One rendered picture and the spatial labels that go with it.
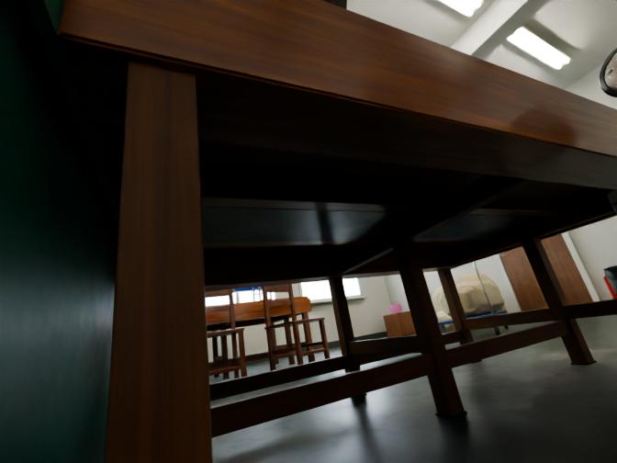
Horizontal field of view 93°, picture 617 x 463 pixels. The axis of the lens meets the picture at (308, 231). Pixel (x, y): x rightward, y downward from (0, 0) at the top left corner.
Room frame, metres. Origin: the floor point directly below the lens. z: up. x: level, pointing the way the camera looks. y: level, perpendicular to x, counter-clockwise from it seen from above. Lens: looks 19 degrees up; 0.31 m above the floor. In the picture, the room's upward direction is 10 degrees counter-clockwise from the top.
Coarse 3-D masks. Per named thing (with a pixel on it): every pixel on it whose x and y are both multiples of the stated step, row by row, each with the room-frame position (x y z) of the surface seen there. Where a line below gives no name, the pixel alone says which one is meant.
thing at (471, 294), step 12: (456, 288) 3.41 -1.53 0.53; (468, 288) 3.33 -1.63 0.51; (480, 288) 3.35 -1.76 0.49; (492, 288) 3.47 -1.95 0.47; (444, 300) 3.55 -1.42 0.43; (468, 300) 3.34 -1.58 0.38; (480, 300) 3.33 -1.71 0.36; (492, 300) 3.40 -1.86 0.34; (504, 300) 3.62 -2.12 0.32; (444, 312) 3.69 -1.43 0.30; (468, 312) 3.38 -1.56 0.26; (480, 312) 3.38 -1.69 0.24
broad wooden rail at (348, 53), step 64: (64, 0) 0.17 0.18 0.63; (128, 0) 0.19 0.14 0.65; (192, 0) 0.21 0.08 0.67; (256, 0) 0.25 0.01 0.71; (320, 0) 0.29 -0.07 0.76; (192, 64) 0.22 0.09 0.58; (256, 64) 0.24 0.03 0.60; (320, 64) 0.28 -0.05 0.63; (384, 64) 0.33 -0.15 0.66; (448, 64) 0.40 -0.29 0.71; (256, 128) 0.32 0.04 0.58; (320, 128) 0.34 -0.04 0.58; (384, 128) 0.37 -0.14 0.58; (448, 128) 0.39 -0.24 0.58; (512, 128) 0.45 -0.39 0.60; (576, 128) 0.56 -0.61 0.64
